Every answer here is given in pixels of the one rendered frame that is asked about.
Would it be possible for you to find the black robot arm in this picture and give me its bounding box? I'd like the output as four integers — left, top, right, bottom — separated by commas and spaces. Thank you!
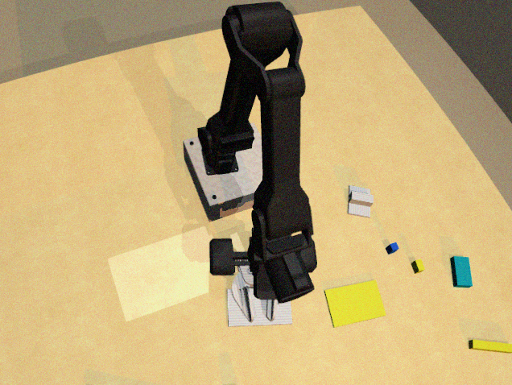
197, 2, 315, 304

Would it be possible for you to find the teal rectangular block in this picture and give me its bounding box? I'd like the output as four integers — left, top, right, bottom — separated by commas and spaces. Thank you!
450, 256, 473, 288

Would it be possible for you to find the yellow flat rectangular plate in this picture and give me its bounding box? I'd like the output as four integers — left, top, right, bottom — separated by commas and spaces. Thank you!
324, 280, 386, 328

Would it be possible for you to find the yellow flat bar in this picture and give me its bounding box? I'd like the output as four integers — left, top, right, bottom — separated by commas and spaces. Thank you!
469, 339, 512, 354

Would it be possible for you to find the small yellow block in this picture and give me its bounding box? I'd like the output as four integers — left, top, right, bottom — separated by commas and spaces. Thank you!
411, 259, 425, 274

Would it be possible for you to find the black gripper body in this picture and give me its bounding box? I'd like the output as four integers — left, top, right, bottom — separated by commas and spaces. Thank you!
209, 237, 317, 276

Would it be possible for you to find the small blue block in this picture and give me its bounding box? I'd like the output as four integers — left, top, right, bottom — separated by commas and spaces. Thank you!
386, 242, 399, 254

